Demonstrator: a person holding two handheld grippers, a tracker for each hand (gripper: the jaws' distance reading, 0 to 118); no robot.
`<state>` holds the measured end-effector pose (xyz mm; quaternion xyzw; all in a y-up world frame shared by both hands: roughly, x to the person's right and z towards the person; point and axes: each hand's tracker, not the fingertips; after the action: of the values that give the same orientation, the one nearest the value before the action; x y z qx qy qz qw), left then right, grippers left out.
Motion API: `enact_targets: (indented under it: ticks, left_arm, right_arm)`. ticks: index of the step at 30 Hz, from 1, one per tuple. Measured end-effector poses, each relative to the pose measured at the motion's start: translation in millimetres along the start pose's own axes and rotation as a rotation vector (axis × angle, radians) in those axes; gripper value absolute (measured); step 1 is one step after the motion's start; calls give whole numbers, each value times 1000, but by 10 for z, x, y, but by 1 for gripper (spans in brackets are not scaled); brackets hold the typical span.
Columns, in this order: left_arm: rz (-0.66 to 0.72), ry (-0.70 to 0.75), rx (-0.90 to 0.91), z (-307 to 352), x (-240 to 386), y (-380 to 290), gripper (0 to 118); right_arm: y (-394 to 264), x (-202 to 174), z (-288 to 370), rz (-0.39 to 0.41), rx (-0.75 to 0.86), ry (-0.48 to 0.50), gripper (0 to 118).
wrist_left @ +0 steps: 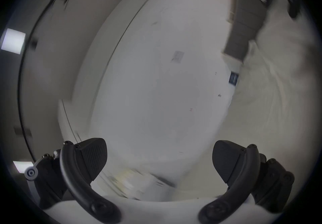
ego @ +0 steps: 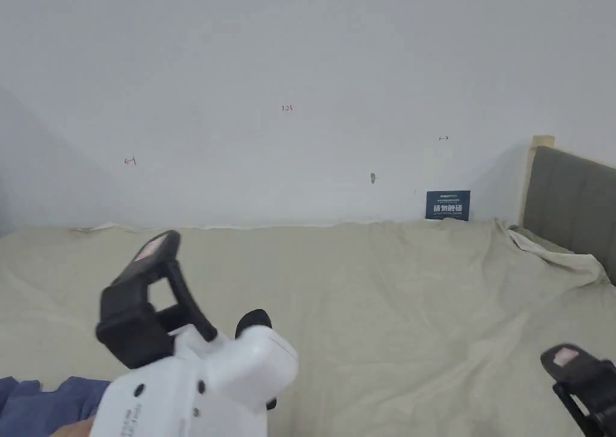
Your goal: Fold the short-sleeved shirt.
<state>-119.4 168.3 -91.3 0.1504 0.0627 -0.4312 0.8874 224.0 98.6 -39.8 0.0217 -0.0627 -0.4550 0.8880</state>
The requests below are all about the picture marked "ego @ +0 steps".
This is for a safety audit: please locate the dark blue sign card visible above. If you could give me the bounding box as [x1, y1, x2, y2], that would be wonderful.
[425, 189, 472, 222]

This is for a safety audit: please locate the grey padded headboard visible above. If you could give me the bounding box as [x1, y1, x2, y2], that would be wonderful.
[522, 135, 616, 284]

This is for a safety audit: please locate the bed with beige sheet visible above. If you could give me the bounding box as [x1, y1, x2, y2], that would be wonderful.
[0, 217, 616, 437]

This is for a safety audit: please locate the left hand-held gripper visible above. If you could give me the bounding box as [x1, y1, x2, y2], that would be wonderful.
[93, 230, 300, 437]

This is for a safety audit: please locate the person's left hand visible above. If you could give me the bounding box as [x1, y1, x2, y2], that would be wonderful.
[50, 418, 97, 437]

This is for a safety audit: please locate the dark blue garment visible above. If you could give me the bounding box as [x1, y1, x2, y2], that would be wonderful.
[0, 376, 112, 427]

